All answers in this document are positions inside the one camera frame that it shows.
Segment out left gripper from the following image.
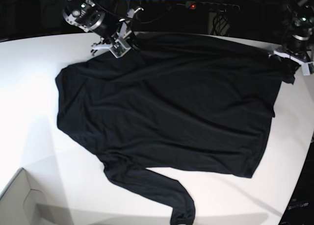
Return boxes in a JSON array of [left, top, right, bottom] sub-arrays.
[[268, 46, 314, 75]]

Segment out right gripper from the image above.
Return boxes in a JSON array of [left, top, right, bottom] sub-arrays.
[[91, 19, 132, 58]]

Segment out black long-sleeve t-shirt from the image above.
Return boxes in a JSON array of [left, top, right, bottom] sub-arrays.
[[55, 34, 295, 225]]

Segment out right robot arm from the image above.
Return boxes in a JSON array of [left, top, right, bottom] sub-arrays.
[[62, 0, 144, 58]]

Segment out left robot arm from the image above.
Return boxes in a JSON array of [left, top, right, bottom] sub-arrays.
[[269, 0, 314, 76]]

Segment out black power strip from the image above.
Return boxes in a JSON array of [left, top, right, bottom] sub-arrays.
[[185, 1, 240, 12]]

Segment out white cardboard box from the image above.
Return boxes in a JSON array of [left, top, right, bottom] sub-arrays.
[[0, 168, 53, 225]]

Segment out tangled cables on floor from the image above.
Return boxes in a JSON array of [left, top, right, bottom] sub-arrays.
[[103, 0, 172, 29]]

